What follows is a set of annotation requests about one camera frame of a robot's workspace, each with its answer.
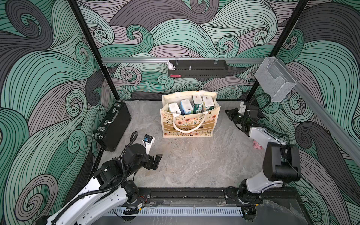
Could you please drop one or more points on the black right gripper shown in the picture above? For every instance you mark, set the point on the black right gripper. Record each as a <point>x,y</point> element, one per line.
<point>231,115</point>

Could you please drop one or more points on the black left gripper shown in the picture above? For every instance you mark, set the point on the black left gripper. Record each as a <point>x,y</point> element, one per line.
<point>149,164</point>

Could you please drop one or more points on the elephant print tissue pack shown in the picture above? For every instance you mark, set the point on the elephant print tissue pack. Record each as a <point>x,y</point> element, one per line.
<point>208,103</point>

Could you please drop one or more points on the green tissue pack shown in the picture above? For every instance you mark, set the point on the green tissue pack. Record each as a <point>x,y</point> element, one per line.
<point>197,103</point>

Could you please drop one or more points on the floral canvas tote bag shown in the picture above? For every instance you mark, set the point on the floral canvas tote bag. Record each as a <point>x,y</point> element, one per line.
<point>176,125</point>

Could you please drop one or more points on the blue dog tissue pack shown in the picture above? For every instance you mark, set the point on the blue dog tissue pack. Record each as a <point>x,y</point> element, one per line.
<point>186,107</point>

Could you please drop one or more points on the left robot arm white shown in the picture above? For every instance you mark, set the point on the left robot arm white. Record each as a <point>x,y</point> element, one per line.
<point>110,187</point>

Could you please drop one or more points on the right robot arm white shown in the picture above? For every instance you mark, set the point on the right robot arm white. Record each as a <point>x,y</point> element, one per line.
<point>281,163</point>

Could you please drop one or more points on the pink toy figure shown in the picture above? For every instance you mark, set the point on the pink toy figure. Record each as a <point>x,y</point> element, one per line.
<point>256,145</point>

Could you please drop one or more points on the black briefcase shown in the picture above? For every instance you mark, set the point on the black briefcase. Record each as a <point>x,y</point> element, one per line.
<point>113,126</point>

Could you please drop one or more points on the white rabbit figurine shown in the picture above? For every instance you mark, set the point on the white rabbit figurine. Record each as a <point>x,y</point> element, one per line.
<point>170,66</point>

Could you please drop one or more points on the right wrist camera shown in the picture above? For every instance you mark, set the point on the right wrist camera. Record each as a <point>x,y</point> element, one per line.
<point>242,108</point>

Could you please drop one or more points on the white slotted cable duct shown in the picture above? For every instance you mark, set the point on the white slotted cable duct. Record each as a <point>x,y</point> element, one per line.
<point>190,211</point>

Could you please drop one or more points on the clear acrylic wall box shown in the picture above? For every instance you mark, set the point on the clear acrylic wall box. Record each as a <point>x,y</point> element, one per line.
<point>275,78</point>

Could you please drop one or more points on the black wall shelf tray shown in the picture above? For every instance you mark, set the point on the black wall shelf tray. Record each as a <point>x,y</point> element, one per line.
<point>199,69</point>

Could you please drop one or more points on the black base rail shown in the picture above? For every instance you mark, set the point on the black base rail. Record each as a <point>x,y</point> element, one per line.
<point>153,195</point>

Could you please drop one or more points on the aluminium wall rail right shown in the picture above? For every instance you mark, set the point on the aluminium wall rail right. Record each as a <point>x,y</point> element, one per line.
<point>328,93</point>

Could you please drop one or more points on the black corner frame post right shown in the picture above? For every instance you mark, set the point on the black corner frame post right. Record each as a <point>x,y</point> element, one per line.
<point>282,39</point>

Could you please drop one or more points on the black corner frame post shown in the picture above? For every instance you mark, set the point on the black corner frame post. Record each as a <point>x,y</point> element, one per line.
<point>282,39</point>
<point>86,31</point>

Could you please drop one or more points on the black corner frame post left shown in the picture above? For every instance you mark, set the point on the black corner frame post left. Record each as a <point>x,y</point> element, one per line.
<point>86,31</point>

